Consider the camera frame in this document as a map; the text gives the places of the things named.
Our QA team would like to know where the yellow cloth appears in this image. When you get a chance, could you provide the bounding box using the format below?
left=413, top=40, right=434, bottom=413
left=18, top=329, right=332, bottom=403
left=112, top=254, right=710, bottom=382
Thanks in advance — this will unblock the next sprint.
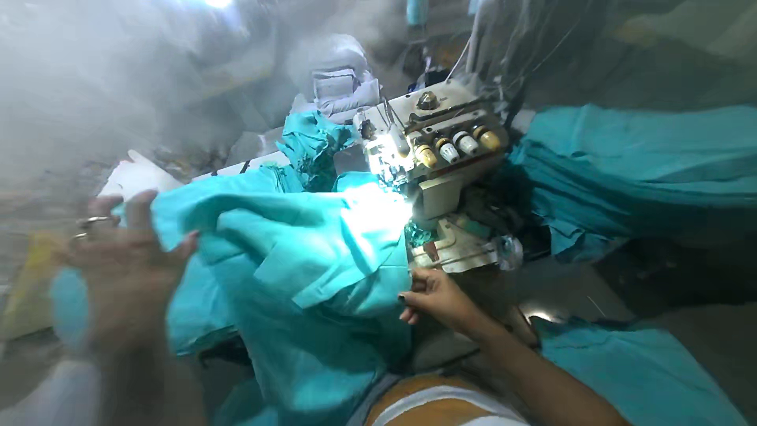
left=0, top=231, right=67, bottom=342

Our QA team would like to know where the stack of folded white fabric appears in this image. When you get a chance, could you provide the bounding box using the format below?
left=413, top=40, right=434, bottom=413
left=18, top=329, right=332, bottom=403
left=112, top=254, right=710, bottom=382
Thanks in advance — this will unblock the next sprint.
left=289, top=33, right=381, bottom=124

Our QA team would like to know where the white curved sheet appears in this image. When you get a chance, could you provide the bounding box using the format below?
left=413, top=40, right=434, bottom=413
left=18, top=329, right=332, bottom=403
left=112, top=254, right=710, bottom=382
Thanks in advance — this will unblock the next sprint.
left=98, top=149, right=185, bottom=201

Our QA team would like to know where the person's right forearm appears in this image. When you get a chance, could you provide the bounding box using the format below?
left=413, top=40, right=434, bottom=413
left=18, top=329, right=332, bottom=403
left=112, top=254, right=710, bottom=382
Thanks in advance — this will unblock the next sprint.
left=464, top=314, right=634, bottom=426

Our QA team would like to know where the person's body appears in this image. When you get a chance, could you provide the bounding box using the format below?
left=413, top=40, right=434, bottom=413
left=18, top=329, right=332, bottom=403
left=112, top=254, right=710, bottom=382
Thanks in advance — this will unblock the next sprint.
left=348, top=373, right=530, bottom=426

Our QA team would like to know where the white overlock sewing machine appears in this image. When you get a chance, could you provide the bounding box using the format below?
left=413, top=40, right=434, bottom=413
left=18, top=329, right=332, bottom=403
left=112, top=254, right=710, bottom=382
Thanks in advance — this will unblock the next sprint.
left=353, top=77, right=524, bottom=274

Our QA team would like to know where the draped teal garment fabric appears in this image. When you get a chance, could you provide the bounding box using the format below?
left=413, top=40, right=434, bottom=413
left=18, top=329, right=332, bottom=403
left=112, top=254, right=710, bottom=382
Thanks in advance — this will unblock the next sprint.
left=151, top=172, right=414, bottom=424

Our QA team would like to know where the person's right hand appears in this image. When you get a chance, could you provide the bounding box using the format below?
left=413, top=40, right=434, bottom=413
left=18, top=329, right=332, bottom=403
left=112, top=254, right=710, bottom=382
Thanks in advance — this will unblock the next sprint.
left=399, top=267, right=489, bottom=341

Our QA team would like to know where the crumpled teal fabric bundle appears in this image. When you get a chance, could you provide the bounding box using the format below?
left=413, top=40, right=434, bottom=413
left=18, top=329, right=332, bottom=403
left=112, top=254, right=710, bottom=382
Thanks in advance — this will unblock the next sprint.
left=276, top=110, right=357, bottom=192

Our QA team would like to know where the flat teal fabric piece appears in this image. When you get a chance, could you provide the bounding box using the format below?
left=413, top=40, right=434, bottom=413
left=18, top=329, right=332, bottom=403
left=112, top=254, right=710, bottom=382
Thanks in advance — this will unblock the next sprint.
left=528, top=315, right=745, bottom=426

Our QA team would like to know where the large pile of teal fabric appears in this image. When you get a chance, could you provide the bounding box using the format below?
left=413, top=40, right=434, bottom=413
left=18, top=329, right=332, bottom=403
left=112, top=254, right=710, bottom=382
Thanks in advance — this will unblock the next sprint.
left=507, top=104, right=757, bottom=264

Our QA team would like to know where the person's left hand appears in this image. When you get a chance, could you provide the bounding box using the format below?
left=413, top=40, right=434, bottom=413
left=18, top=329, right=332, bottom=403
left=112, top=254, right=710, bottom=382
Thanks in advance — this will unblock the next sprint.
left=52, top=189, right=201, bottom=359

